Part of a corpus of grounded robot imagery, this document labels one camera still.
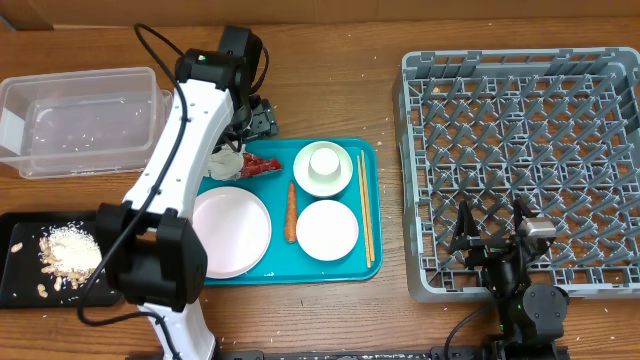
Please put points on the grey plastic dish rack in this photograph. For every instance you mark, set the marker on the grey plastic dish rack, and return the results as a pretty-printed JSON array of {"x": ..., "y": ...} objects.
[{"x": 555, "y": 128}]

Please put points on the white upside-down cup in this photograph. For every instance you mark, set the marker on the white upside-down cup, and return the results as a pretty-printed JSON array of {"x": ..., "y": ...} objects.
[{"x": 324, "y": 162}]

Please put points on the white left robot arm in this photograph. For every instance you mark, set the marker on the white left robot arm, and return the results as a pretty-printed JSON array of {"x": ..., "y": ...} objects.
[{"x": 150, "y": 251}]

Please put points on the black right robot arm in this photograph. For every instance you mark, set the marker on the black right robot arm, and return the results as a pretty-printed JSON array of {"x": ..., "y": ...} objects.
[{"x": 531, "y": 314}]

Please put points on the orange carrot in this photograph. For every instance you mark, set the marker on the orange carrot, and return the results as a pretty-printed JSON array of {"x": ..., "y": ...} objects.
[{"x": 291, "y": 214}]

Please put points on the clear plastic bin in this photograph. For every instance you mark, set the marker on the clear plastic bin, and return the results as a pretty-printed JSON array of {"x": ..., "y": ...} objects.
[{"x": 82, "y": 123}]

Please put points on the red snack wrapper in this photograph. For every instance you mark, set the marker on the red snack wrapper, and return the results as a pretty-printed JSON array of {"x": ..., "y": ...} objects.
[{"x": 254, "y": 166}]

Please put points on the black waste tray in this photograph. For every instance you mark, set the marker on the black waste tray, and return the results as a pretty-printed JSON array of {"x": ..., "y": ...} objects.
[{"x": 23, "y": 283}]

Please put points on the teal plastic tray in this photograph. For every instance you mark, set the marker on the teal plastic tray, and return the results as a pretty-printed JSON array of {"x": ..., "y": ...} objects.
[{"x": 286, "y": 263}]

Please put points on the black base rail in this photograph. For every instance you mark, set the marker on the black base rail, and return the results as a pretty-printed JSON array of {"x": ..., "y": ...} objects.
[{"x": 436, "y": 353}]

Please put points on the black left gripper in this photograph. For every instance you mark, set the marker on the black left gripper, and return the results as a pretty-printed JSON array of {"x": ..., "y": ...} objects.
[{"x": 265, "y": 121}]

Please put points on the large pink plate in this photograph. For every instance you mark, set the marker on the large pink plate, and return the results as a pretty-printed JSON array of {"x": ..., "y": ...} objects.
[{"x": 234, "y": 227}]

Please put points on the left wooden chopstick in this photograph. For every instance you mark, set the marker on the left wooden chopstick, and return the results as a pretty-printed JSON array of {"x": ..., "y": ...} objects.
[{"x": 363, "y": 210}]

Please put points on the rice and peanut scraps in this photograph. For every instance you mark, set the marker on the rice and peanut scraps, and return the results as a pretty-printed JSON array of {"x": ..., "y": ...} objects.
[{"x": 70, "y": 253}]

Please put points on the brown cardboard backdrop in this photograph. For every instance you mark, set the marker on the brown cardboard backdrop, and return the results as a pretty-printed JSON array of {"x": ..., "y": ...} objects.
[{"x": 47, "y": 14}]

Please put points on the white paper napkin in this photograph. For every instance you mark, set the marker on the white paper napkin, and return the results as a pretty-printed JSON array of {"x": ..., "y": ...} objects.
[{"x": 225, "y": 165}]

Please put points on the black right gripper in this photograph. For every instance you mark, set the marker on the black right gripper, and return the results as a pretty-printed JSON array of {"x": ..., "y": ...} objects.
[{"x": 466, "y": 236}]

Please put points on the pale green bowl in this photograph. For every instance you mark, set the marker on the pale green bowl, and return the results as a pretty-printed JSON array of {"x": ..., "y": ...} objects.
[{"x": 320, "y": 186}]

